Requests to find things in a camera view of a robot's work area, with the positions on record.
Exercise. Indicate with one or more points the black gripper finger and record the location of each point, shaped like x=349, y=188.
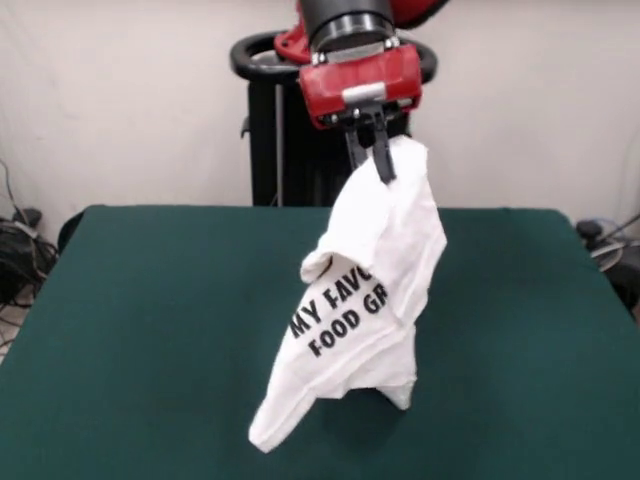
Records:
x=382, y=150
x=356, y=147

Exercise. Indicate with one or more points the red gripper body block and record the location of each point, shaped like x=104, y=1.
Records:
x=360, y=85

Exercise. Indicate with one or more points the white printed T-shirt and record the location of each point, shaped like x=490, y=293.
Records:
x=360, y=300

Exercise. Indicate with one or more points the grey swivel chair base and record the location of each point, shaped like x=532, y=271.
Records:
x=607, y=257

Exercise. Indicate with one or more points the dark green table cloth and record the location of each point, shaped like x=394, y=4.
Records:
x=150, y=350

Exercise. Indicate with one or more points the black rounded chair part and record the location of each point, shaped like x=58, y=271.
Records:
x=70, y=230

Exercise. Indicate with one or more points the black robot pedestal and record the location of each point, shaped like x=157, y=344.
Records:
x=280, y=150

